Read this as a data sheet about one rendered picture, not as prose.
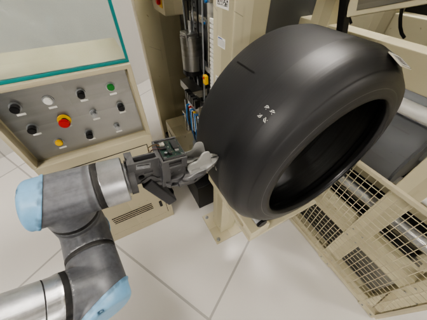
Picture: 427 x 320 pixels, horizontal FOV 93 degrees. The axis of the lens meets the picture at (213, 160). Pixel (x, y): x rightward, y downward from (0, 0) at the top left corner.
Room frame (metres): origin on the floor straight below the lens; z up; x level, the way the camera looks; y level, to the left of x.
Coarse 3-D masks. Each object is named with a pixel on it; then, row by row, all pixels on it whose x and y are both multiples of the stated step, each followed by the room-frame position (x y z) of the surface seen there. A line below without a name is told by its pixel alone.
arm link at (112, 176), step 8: (112, 160) 0.26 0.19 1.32; (120, 160) 0.26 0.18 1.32; (96, 168) 0.23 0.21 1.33; (104, 168) 0.24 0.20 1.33; (112, 168) 0.24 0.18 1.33; (120, 168) 0.24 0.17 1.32; (104, 176) 0.22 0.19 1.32; (112, 176) 0.22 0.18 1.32; (120, 176) 0.23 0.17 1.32; (104, 184) 0.21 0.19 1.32; (112, 184) 0.21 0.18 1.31; (120, 184) 0.22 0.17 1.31; (128, 184) 0.23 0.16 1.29; (104, 192) 0.20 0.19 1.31; (112, 192) 0.20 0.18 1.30; (120, 192) 0.21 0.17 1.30; (128, 192) 0.21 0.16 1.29; (112, 200) 0.20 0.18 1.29; (120, 200) 0.20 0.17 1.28; (128, 200) 0.21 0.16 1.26
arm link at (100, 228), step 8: (96, 216) 0.20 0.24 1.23; (104, 216) 0.22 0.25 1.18; (88, 224) 0.18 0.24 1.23; (96, 224) 0.19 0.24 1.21; (104, 224) 0.20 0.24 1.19; (56, 232) 0.16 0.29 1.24; (72, 232) 0.16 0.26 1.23; (80, 232) 0.16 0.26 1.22; (88, 232) 0.17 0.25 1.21; (96, 232) 0.17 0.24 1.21; (104, 232) 0.18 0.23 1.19; (64, 240) 0.15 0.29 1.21; (72, 240) 0.15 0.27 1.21; (80, 240) 0.15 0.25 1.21; (88, 240) 0.15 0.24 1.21; (96, 240) 0.16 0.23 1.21; (112, 240) 0.17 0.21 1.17; (64, 248) 0.14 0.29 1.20; (72, 248) 0.14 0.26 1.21; (64, 256) 0.13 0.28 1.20
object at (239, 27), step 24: (240, 0) 0.70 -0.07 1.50; (264, 0) 0.74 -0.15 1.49; (216, 24) 0.78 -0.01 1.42; (240, 24) 0.70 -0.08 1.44; (264, 24) 0.74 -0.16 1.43; (216, 48) 0.78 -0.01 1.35; (240, 48) 0.70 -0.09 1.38; (216, 72) 0.77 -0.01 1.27; (216, 192) 0.76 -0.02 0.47; (216, 216) 0.75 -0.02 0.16
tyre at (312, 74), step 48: (288, 48) 0.46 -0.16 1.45; (336, 48) 0.42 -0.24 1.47; (384, 48) 0.45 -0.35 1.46; (240, 96) 0.41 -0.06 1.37; (288, 96) 0.35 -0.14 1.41; (336, 96) 0.34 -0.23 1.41; (384, 96) 0.40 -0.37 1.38; (240, 144) 0.32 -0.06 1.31; (288, 144) 0.29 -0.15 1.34; (336, 144) 0.59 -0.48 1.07; (240, 192) 0.28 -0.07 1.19; (288, 192) 0.47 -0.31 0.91
